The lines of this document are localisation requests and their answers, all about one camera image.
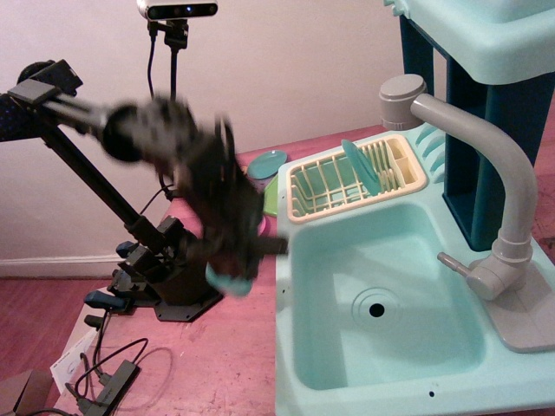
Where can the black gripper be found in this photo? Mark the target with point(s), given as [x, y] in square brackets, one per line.
[230, 210]

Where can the teal plastic cup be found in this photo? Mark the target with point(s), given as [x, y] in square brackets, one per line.
[227, 285]

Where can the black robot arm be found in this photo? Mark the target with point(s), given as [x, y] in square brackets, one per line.
[167, 268]

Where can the teal toy sink unit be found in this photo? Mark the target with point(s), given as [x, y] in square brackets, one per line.
[370, 322]

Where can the pink plastic plate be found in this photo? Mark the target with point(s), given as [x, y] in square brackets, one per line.
[263, 226]

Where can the green cutting board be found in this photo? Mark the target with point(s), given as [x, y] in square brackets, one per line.
[271, 197]

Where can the teal plate on table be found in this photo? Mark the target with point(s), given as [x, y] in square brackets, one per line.
[266, 164]

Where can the teal plate in rack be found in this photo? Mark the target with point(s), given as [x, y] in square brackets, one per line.
[362, 167]

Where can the blue black clamp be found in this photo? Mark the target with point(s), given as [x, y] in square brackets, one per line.
[100, 300]

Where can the cream dish rack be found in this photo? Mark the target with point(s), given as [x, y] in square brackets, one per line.
[326, 184]

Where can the black usb hub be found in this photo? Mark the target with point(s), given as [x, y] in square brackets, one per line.
[112, 394]

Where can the white paper sheet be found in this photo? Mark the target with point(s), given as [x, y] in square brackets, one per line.
[64, 368]

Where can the cardboard box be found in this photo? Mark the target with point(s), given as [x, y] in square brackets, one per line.
[25, 392]

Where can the grey toy faucet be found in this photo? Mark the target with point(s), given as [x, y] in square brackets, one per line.
[491, 189]

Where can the dark blue toy shelf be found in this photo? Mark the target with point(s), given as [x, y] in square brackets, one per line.
[500, 83]

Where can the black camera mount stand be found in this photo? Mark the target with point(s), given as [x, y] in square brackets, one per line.
[175, 38]

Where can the silver depth camera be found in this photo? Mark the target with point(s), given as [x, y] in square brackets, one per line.
[167, 10]

